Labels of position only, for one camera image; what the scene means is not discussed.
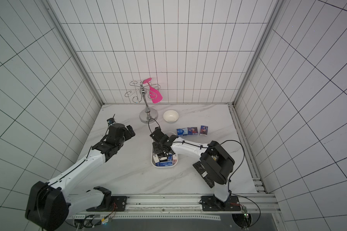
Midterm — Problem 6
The blue orange tissue pack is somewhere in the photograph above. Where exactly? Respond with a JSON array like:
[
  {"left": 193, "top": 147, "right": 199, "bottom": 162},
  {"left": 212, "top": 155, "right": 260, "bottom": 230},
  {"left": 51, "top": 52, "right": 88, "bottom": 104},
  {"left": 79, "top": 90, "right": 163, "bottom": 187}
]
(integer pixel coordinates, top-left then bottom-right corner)
[{"left": 199, "top": 125, "right": 208, "bottom": 136}]

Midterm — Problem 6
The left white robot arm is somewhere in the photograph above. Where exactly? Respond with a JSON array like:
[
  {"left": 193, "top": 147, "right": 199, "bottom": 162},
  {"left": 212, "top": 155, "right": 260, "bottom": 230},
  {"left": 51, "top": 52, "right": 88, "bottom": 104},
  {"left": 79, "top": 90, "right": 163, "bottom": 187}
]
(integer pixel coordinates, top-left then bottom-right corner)
[{"left": 25, "top": 121, "right": 135, "bottom": 231}]

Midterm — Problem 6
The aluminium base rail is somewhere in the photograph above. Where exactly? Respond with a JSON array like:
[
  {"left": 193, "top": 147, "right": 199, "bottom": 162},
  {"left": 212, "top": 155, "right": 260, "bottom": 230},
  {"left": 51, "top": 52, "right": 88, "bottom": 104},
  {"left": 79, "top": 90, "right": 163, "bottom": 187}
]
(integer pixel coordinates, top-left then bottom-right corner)
[{"left": 68, "top": 193, "right": 281, "bottom": 221}]

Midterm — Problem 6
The chrome hook stand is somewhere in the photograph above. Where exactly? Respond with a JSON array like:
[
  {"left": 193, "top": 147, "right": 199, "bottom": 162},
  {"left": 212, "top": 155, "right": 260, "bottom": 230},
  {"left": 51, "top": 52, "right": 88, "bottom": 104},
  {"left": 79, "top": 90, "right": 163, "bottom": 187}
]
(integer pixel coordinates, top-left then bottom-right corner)
[{"left": 124, "top": 80, "right": 158, "bottom": 124}]

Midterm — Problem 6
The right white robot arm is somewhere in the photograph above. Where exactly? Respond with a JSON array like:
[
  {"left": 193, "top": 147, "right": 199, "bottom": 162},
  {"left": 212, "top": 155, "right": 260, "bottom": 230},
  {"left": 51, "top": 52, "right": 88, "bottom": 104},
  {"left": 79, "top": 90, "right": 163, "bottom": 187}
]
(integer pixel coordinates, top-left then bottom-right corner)
[{"left": 150, "top": 127, "right": 242, "bottom": 211}]

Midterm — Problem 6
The blue white tissue pack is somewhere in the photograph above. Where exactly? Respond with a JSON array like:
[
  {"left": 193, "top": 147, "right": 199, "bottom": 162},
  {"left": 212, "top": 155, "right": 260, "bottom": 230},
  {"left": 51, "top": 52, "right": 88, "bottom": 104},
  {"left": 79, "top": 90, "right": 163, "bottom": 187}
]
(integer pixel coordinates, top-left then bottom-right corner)
[{"left": 176, "top": 128, "right": 189, "bottom": 137}]

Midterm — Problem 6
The blue red tissue pack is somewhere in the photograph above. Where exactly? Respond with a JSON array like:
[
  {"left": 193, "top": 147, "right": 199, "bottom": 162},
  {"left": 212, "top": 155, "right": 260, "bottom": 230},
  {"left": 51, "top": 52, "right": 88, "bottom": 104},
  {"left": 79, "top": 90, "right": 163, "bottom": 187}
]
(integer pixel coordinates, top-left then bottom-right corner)
[{"left": 187, "top": 127, "right": 198, "bottom": 135}]

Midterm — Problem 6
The white ceramic bowl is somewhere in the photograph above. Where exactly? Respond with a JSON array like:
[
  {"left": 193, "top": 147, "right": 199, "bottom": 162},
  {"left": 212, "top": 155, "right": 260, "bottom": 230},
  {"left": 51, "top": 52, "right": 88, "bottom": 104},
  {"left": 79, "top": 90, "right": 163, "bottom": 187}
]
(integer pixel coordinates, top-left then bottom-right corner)
[{"left": 163, "top": 110, "right": 179, "bottom": 123}]

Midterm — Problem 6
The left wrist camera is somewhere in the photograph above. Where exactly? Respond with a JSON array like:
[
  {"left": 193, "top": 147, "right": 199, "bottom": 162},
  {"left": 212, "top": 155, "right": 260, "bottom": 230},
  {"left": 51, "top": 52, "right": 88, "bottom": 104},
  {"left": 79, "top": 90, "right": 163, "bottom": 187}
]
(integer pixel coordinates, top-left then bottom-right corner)
[{"left": 107, "top": 118, "right": 115, "bottom": 126}]

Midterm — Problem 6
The black packaged item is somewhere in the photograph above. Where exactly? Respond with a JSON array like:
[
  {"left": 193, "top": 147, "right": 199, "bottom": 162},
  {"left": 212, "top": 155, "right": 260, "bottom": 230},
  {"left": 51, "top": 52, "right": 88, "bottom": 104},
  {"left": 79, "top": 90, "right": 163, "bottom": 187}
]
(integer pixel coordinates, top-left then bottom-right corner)
[{"left": 192, "top": 161, "right": 215, "bottom": 188}]

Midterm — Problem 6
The white storage box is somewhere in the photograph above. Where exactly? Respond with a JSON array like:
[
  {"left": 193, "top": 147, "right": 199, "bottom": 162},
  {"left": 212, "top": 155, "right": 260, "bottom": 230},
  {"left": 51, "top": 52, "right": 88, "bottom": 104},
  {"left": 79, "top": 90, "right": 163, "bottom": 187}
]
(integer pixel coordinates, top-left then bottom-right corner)
[{"left": 151, "top": 141, "right": 178, "bottom": 168}]

